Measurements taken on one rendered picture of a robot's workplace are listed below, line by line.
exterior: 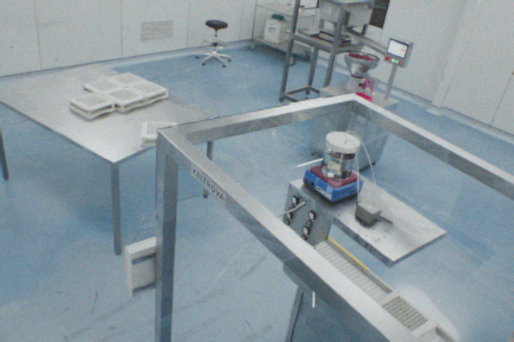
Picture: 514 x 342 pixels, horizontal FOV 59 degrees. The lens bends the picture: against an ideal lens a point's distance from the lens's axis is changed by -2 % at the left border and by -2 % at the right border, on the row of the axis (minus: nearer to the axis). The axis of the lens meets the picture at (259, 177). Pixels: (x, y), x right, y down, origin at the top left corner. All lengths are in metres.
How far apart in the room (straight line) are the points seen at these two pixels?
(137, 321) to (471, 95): 5.54
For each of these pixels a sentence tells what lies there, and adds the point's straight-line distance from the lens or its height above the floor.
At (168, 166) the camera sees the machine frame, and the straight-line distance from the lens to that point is 1.69.
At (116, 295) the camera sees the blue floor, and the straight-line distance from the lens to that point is 3.29.
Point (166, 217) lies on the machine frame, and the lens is 1.82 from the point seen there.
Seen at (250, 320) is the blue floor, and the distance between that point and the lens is 3.17.
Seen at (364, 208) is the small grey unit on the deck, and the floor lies 1.31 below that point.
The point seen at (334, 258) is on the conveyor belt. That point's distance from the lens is 2.48.
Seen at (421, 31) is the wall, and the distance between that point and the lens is 7.35.
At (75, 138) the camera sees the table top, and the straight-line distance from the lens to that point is 3.35.
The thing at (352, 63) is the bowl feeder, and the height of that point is 1.09.
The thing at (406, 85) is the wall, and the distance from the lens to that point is 7.53.
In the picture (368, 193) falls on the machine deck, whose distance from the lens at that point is 2.22.
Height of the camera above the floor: 2.38
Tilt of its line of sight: 32 degrees down
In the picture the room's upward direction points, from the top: 9 degrees clockwise
